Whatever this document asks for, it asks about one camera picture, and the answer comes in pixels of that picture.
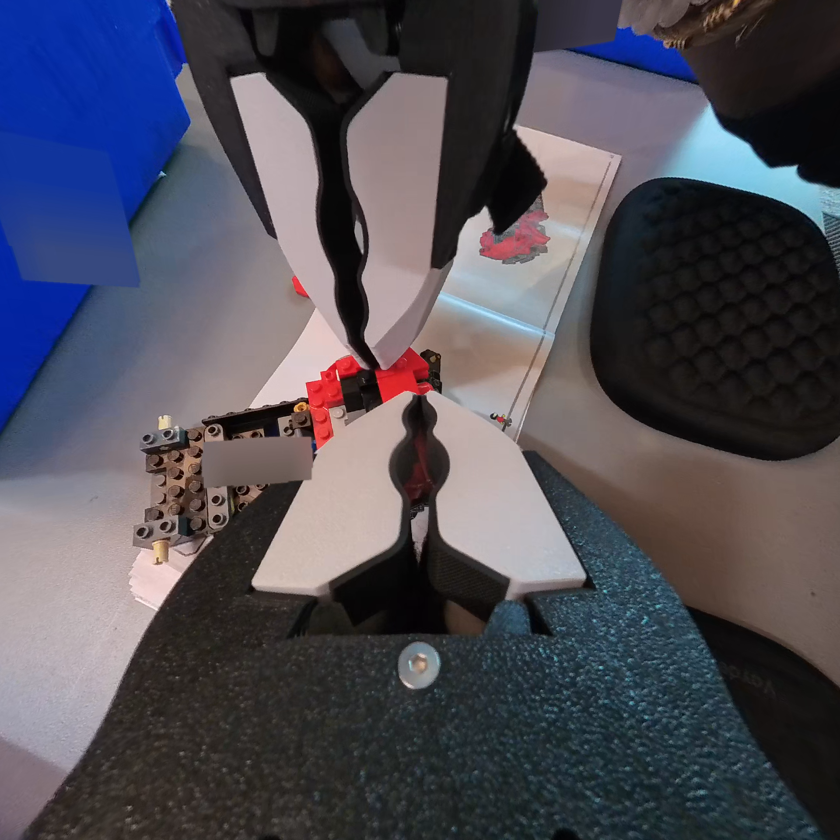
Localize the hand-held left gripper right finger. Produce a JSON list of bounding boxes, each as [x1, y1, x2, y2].
[[418, 394, 589, 605]]

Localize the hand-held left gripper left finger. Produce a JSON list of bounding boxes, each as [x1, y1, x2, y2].
[[250, 394, 421, 605]]

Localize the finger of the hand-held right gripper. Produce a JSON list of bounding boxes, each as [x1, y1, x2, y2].
[[342, 73, 455, 368], [227, 73, 376, 368]]

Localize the red and black lego car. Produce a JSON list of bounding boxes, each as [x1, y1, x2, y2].
[[132, 344, 442, 565]]

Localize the blue plastic bin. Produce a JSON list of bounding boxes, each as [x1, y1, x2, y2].
[[0, 0, 193, 434], [571, 33, 697, 84]]

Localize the lego instruction booklet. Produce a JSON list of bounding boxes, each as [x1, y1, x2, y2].
[[129, 125, 622, 611]]

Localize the black quilted pad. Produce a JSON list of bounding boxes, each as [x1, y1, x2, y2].
[[689, 611, 840, 840], [591, 178, 840, 460]]

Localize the gold bracelet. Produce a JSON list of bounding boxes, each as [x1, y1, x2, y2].
[[657, 0, 778, 51]]

